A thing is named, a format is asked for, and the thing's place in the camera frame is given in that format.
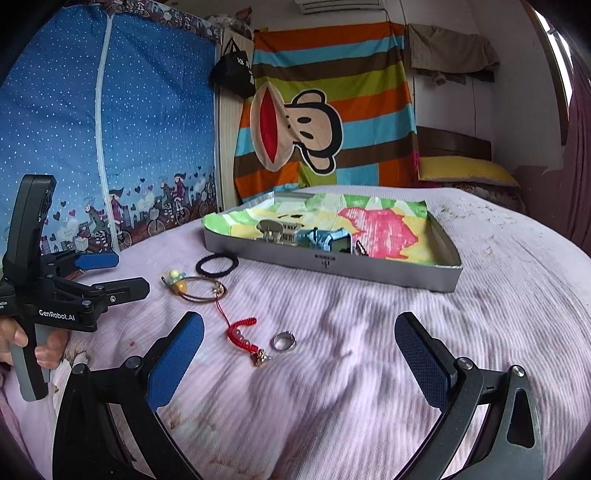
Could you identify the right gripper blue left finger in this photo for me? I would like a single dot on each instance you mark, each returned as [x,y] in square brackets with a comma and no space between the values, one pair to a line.
[87,444]

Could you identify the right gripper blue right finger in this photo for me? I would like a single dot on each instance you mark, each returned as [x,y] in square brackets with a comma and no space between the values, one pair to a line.
[508,445]

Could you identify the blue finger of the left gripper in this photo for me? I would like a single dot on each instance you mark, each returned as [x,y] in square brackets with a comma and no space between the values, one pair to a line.
[69,262]
[105,294]

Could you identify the beige hair claw clip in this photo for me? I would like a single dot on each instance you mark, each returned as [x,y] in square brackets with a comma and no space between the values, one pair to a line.
[279,232]

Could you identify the light blue wrist watch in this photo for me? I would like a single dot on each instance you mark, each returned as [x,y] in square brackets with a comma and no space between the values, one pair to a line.
[338,241]

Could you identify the black alligator hair clip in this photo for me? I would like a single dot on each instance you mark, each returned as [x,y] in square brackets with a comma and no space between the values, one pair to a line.
[359,250]

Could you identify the person's left hand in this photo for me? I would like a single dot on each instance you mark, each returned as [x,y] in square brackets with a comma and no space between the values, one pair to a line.
[48,355]

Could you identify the blue fabric wardrobe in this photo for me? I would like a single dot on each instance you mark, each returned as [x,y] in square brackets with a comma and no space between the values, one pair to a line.
[112,99]

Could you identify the pink bed sheet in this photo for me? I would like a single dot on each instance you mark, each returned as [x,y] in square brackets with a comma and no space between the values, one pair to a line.
[299,376]

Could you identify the black hanging bag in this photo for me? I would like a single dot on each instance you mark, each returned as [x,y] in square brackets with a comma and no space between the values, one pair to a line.
[233,72]

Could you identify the grey metal tray box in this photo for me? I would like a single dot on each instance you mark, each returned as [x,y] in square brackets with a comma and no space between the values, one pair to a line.
[400,273]

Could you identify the colourful cartoon paper liner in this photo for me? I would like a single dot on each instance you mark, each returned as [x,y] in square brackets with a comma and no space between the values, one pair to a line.
[390,229]

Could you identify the pink window curtain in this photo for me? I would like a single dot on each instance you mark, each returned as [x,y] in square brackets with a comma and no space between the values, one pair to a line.
[573,203]

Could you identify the striped monkey cartoon blanket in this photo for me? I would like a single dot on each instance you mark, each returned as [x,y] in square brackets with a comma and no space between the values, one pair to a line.
[332,107]

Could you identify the yellow pillow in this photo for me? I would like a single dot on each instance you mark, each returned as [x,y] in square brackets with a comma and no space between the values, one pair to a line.
[459,169]

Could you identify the dark wooden headboard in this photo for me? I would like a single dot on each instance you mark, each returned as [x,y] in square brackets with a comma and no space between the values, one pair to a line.
[438,143]

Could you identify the white air conditioner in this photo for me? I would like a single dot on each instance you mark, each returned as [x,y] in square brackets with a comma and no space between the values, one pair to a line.
[325,6]

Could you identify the olive hanging cloth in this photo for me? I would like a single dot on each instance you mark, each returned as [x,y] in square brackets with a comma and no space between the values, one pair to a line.
[444,54]

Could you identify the window with wooden frame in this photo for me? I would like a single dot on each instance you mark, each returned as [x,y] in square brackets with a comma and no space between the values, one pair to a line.
[558,56]

